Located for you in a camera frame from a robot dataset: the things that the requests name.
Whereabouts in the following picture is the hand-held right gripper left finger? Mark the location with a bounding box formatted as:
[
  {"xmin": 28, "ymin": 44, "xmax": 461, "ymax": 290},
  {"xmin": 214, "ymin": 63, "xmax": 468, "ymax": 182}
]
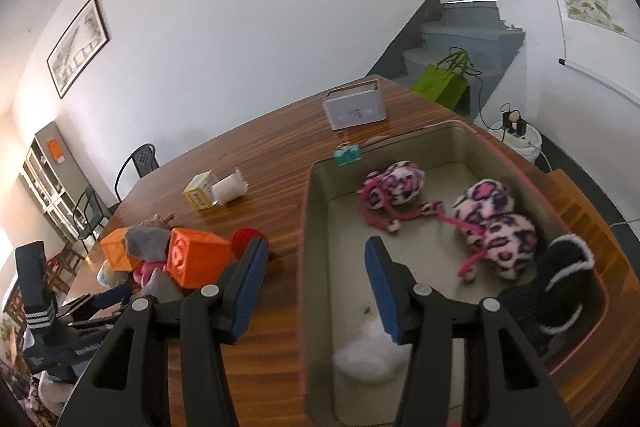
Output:
[{"xmin": 56, "ymin": 237, "xmax": 271, "ymax": 427}]

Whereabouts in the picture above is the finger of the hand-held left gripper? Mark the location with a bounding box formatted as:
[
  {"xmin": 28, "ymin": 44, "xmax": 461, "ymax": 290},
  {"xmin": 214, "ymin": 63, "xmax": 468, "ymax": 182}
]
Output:
[
  {"xmin": 66, "ymin": 313, "xmax": 122, "ymax": 333},
  {"xmin": 90, "ymin": 283, "xmax": 135, "ymax": 309}
]

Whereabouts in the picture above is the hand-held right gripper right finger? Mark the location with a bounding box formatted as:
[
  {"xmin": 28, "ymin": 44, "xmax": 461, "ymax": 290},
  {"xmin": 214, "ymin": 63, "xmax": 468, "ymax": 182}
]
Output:
[{"xmin": 364, "ymin": 236, "xmax": 576, "ymax": 427}]

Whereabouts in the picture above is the large orange cube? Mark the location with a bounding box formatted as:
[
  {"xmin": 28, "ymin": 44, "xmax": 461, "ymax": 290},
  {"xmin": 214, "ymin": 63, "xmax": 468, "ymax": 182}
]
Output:
[{"xmin": 165, "ymin": 227, "xmax": 234, "ymax": 291}]

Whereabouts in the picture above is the clear plastic item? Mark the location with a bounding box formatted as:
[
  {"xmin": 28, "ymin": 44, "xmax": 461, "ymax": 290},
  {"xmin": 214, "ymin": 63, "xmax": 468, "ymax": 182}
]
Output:
[{"xmin": 212, "ymin": 167, "xmax": 250, "ymax": 206}]

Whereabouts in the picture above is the small orange cube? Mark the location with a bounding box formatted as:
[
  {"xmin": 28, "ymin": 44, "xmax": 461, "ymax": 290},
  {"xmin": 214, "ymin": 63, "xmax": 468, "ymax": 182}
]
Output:
[{"xmin": 100, "ymin": 228, "xmax": 144, "ymax": 272}]

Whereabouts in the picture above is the grey fabric pouch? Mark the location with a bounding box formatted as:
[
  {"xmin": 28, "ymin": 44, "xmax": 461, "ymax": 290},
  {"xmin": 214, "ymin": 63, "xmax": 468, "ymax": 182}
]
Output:
[{"xmin": 141, "ymin": 269, "xmax": 185, "ymax": 304}]

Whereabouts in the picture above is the red ball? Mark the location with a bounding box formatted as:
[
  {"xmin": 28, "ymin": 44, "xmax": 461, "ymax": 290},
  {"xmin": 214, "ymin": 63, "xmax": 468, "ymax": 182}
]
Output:
[{"xmin": 231, "ymin": 227, "xmax": 269, "ymax": 256}]

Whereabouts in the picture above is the wooden chair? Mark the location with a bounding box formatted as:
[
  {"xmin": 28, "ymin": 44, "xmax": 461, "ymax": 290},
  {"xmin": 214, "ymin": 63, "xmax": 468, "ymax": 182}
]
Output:
[{"xmin": 46, "ymin": 241, "xmax": 83, "ymax": 294}]

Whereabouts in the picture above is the white fluffy stuffing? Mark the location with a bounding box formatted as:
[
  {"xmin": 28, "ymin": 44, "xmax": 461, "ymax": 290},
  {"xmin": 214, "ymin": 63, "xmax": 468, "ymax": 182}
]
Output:
[{"xmin": 332, "ymin": 316, "xmax": 414, "ymax": 380}]

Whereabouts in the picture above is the grey cloth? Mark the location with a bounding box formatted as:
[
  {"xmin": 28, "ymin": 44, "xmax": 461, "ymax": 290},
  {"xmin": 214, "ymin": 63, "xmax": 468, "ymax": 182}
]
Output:
[{"xmin": 124, "ymin": 227, "xmax": 172, "ymax": 261}]

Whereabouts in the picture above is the beige plush doll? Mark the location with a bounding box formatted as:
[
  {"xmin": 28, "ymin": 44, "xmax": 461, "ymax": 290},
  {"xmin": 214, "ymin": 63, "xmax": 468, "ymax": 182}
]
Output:
[{"xmin": 134, "ymin": 213, "xmax": 174, "ymax": 232}]

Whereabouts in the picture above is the black slatted metal chair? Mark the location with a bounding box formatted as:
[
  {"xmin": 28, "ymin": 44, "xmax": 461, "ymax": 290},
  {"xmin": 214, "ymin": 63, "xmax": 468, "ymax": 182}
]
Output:
[{"xmin": 72, "ymin": 185, "xmax": 121, "ymax": 244}]

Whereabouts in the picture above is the small yellow box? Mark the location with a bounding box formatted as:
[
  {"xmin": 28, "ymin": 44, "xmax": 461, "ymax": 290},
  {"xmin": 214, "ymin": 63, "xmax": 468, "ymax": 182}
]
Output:
[{"xmin": 183, "ymin": 173, "xmax": 217, "ymax": 210}]

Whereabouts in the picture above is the pink leopard plush toy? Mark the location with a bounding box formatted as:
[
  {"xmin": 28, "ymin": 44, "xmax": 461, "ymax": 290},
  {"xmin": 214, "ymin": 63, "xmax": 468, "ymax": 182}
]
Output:
[
  {"xmin": 457, "ymin": 213, "xmax": 539, "ymax": 283},
  {"xmin": 356, "ymin": 161, "xmax": 427, "ymax": 236},
  {"xmin": 425, "ymin": 178, "xmax": 516, "ymax": 235}
]

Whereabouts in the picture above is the grey glass-door cabinet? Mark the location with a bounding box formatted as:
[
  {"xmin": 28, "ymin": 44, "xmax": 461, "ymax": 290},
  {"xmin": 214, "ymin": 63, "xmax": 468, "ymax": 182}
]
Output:
[{"xmin": 19, "ymin": 121, "xmax": 97, "ymax": 244}]

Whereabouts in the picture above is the black mesh-back metal chair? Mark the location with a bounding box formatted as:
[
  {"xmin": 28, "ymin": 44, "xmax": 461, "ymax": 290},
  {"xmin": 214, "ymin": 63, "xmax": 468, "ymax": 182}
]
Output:
[{"xmin": 114, "ymin": 143, "xmax": 161, "ymax": 204}]

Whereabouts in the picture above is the small teal toy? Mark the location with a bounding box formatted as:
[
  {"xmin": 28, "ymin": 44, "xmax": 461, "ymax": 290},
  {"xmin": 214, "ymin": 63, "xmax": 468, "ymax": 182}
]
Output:
[{"xmin": 334, "ymin": 143, "xmax": 362, "ymax": 168}]

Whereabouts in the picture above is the wooden desk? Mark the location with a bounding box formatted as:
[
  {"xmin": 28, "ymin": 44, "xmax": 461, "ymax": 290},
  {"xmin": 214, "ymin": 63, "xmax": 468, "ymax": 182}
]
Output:
[{"xmin": 62, "ymin": 76, "xmax": 618, "ymax": 427}]

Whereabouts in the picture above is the black white knit sock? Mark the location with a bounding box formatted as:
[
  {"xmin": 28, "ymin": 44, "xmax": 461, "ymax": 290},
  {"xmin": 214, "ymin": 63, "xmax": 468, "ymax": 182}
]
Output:
[{"xmin": 500, "ymin": 233, "xmax": 597, "ymax": 358}]

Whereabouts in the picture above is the white box device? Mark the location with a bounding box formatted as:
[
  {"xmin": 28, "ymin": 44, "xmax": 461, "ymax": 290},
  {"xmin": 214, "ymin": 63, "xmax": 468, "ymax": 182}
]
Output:
[{"xmin": 322, "ymin": 79, "xmax": 389, "ymax": 132}]

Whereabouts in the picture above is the white bucket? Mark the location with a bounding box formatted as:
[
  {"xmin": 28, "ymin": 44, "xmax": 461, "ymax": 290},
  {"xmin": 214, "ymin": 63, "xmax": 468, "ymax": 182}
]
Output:
[{"xmin": 487, "ymin": 119, "xmax": 544, "ymax": 166}]

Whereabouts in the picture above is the black charger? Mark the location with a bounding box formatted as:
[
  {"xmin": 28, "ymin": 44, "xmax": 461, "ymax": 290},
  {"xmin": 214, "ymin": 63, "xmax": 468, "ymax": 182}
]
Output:
[{"xmin": 501, "ymin": 103, "xmax": 529, "ymax": 136}]

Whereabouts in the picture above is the green paper bag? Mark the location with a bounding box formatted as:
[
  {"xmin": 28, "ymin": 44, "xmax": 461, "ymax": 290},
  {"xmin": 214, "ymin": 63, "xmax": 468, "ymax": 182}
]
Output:
[{"xmin": 411, "ymin": 48, "xmax": 474, "ymax": 110}]

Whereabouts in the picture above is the grey staircase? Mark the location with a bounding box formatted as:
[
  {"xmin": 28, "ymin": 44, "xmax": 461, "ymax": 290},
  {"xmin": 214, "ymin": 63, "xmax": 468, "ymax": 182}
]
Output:
[{"xmin": 366, "ymin": 0, "xmax": 527, "ymax": 118}]

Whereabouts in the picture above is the black power cable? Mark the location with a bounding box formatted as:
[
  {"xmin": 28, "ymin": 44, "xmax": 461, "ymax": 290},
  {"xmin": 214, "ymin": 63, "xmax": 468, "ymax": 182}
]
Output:
[{"xmin": 467, "ymin": 69, "xmax": 495, "ymax": 131}]

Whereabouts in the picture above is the framed wall picture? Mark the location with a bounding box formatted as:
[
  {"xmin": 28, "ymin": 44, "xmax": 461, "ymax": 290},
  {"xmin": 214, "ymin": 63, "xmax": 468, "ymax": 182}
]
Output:
[{"xmin": 46, "ymin": 0, "xmax": 110, "ymax": 100}]

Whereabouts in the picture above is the white door frame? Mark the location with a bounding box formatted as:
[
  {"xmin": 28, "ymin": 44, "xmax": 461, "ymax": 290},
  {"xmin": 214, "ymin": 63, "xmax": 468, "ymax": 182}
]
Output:
[{"xmin": 522, "ymin": 0, "xmax": 640, "ymax": 108}]

